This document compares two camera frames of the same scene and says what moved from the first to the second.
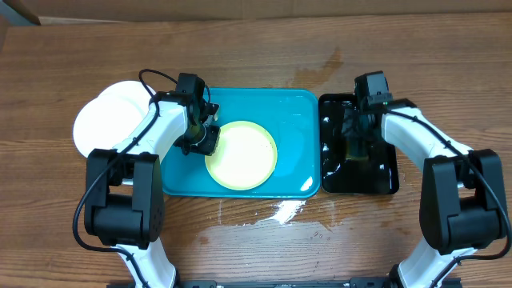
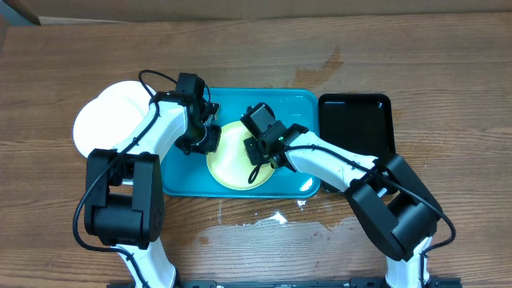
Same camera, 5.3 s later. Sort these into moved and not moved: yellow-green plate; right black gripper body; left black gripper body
Moved: right black gripper body
Not moved: left black gripper body; yellow-green plate
